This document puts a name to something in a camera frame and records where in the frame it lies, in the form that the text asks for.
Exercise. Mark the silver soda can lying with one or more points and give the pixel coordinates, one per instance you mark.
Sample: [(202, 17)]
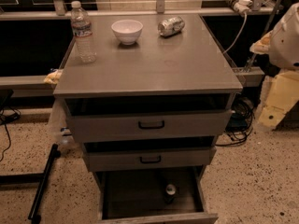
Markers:
[(171, 26)]

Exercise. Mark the clear plastic bag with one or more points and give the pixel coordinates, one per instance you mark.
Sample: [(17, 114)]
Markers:
[(58, 127)]

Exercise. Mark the grey bottom drawer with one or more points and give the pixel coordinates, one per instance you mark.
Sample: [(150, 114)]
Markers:
[(137, 197)]

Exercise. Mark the grey drawer cabinet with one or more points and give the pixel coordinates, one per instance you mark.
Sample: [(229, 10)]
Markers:
[(188, 63)]

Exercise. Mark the clear plastic water bottle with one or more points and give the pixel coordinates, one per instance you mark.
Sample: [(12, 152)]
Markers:
[(83, 32)]

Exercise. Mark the grey drawer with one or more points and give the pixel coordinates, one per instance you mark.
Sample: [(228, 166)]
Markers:
[(101, 119), (149, 154), (137, 197)]

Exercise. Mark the white ceramic bowl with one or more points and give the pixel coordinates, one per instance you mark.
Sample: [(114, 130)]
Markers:
[(127, 31)]

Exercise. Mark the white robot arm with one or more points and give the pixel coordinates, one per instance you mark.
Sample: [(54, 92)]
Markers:
[(280, 93)]

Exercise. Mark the grey middle drawer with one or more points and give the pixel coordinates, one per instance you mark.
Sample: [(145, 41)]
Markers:
[(149, 154)]

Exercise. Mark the black metal stand leg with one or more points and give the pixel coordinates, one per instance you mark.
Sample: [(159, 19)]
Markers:
[(40, 178)]

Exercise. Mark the grey top drawer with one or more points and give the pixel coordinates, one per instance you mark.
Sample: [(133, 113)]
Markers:
[(101, 119)]

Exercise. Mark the blue silver redbull can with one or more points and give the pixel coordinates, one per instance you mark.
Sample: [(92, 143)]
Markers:
[(170, 193)]

